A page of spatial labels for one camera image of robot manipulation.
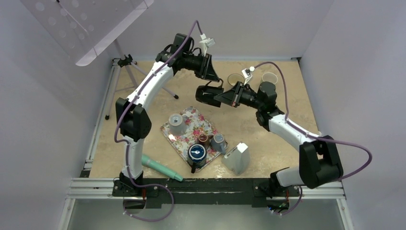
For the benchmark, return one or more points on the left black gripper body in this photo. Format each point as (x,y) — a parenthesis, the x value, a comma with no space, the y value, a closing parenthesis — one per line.
(197,64)

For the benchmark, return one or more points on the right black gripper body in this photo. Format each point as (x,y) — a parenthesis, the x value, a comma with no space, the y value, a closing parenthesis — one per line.
(246,97)

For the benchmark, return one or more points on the cream mug black handle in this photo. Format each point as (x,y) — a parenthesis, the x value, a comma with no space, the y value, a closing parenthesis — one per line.
(234,78)

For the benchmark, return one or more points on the light green mug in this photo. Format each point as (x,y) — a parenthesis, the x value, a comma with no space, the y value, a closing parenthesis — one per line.
(269,77)

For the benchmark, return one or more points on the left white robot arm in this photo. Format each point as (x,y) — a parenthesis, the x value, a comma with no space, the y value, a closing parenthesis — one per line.
(133,122)

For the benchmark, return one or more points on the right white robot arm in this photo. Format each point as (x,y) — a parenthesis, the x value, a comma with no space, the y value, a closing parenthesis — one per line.
(319,161)

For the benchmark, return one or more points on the blue-grey small mug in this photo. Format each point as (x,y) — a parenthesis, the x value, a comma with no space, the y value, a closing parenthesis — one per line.
(218,143)

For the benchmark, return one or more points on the brown small mug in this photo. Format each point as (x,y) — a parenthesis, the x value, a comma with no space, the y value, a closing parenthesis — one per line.
(204,140)

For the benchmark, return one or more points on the grey mug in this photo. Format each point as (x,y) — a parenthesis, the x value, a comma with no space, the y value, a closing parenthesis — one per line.
(177,124)

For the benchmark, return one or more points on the dark blue mug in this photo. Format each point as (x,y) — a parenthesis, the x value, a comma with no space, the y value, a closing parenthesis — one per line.
(196,157)

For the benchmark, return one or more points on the silver wedge box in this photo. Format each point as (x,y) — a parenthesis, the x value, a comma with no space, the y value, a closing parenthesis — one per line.
(237,159)

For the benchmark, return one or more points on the teal cylindrical bottle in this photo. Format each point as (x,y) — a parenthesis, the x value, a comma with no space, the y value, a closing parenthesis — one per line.
(154,165)

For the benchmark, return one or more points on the perforated clear panel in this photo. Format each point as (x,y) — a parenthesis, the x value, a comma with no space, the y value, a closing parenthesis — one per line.
(85,28)

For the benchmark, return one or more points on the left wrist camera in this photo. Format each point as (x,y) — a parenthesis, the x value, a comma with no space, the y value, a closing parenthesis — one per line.
(205,43)

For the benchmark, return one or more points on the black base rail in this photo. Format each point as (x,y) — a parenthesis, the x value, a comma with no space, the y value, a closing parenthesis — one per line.
(254,192)

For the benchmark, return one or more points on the aluminium frame rail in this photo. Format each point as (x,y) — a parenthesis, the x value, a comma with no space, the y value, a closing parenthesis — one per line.
(101,188)

